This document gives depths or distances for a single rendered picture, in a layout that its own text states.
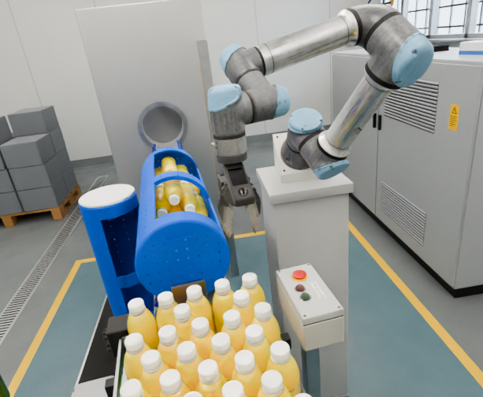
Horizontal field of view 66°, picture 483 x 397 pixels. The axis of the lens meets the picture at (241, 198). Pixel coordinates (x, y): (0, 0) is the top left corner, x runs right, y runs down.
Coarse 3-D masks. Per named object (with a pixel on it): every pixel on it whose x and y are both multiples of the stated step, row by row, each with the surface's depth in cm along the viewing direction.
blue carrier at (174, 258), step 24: (144, 168) 173; (192, 168) 190; (144, 192) 141; (144, 216) 120; (168, 216) 109; (192, 216) 109; (216, 216) 132; (144, 240) 105; (168, 240) 107; (192, 240) 108; (216, 240) 110; (144, 264) 108; (168, 264) 110; (192, 264) 111; (216, 264) 113; (168, 288) 113
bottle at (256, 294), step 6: (240, 288) 100; (246, 288) 98; (252, 288) 97; (258, 288) 98; (252, 294) 97; (258, 294) 97; (264, 294) 100; (252, 300) 97; (258, 300) 97; (264, 300) 99
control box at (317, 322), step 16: (288, 272) 99; (288, 288) 93; (304, 288) 92; (320, 288) 91; (288, 304) 93; (304, 304) 87; (320, 304) 86; (336, 304) 86; (304, 320) 83; (320, 320) 84; (336, 320) 85; (304, 336) 85; (320, 336) 86; (336, 336) 87
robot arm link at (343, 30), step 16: (336, 16) 99; (352, 16) 93; (368, 16) 93; (304, 32) 92; (320, 32) 92; (336, 32) 93; (352, 32) 94; (240, 48) 90; (256, 48) 90; (272, 48) 90; (288, 48) 90; (304, 48) 92; (320, 48) 94; (336, 48) 97; (224, 64) 91; (240, 64) 87; (256, 64) 89; (272, 64) 90; (288, 64) 93
